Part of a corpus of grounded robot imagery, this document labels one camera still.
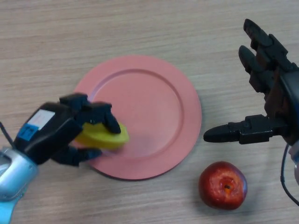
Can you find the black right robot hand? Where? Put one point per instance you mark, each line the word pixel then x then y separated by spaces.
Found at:
pixel 285 93

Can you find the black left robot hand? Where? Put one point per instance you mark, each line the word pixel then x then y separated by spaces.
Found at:
pixel 53 130

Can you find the yellow starfruit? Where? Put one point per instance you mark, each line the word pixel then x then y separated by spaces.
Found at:
pixel 102 140

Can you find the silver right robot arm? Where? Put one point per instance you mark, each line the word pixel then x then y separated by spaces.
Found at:
pixel 296 154

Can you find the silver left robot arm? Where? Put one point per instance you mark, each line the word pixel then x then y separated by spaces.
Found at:
pixel 14 177

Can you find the pink round plate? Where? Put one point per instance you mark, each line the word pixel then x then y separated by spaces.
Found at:
pixel 149 116

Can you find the red apple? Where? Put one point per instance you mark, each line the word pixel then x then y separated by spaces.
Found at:
pixel 222 186

